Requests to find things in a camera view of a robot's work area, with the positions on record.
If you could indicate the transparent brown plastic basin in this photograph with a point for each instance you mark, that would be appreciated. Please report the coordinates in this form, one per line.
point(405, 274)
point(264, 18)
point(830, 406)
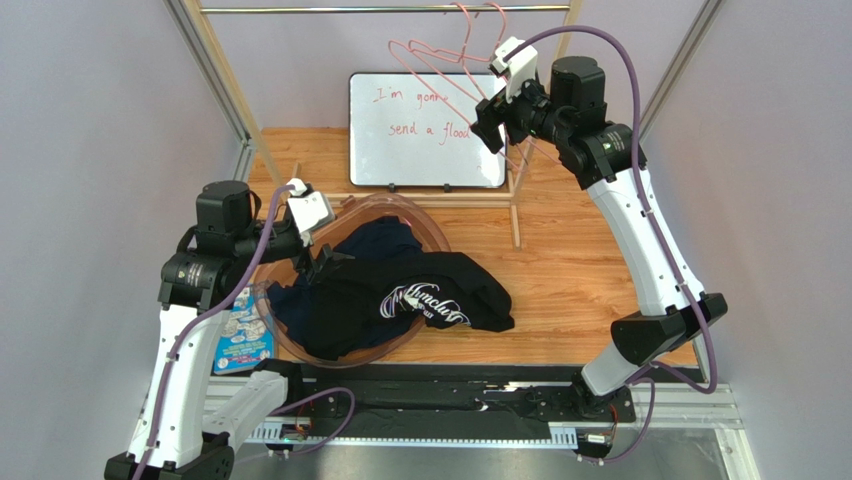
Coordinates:
point(352, 214)

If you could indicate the metal hanging rod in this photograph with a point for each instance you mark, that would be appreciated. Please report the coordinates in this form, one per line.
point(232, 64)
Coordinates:
point(442, 8)

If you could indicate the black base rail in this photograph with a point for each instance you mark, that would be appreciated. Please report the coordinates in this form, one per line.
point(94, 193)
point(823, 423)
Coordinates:
point(421, 404)

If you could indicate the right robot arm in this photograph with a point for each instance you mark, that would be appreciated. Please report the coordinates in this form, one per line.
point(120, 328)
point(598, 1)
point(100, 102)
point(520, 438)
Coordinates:
point(572, 116)

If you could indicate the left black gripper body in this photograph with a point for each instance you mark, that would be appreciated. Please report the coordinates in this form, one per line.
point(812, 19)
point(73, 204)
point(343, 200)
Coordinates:
point(313, 268)

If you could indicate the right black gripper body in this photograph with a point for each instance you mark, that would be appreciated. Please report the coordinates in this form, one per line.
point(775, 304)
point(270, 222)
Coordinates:
point(505, 111)

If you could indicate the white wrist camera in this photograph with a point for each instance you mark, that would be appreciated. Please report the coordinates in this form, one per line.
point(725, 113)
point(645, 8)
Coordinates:
point(516, 69)
point(310, 209)

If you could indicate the wooden clothes rack frame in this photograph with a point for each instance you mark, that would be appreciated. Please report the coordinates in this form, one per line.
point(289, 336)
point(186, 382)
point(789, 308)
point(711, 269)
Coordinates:
point(508, 199)

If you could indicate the right aluminium frame post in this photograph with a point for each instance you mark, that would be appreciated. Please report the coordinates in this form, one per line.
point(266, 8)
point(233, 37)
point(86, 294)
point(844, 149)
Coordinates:
point(688, 47)

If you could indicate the navy blue garment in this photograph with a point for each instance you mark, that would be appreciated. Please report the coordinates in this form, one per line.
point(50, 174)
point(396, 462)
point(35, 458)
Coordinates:
point(384, 238)

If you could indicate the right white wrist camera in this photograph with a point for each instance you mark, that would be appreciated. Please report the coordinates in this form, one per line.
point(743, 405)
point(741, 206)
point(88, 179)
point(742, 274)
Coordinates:
point(516, 69)

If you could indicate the whiteboard with red writing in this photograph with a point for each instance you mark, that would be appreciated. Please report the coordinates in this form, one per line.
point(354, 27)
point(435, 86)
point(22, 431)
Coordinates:
point(401, 134)

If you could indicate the left aluminium frame post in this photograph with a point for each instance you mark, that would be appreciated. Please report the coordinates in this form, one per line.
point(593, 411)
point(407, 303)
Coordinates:
point(205, 48)

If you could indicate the aluminium frame post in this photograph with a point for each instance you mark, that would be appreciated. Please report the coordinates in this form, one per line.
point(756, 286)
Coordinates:
point(688, 47)
point(205, 48)

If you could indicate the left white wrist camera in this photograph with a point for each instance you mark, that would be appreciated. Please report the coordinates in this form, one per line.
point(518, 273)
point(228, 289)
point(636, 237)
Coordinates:
point(310, 209)

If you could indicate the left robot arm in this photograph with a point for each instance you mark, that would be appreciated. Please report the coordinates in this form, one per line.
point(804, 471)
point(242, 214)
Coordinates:
point(234, 233)

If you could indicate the blue illustrated booklet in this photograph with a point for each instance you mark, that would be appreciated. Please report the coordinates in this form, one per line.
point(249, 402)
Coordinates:
point(246, 338)

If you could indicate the black floral t-shirt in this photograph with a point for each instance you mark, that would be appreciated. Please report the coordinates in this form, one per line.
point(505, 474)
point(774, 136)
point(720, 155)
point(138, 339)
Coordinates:
point(446, 289)

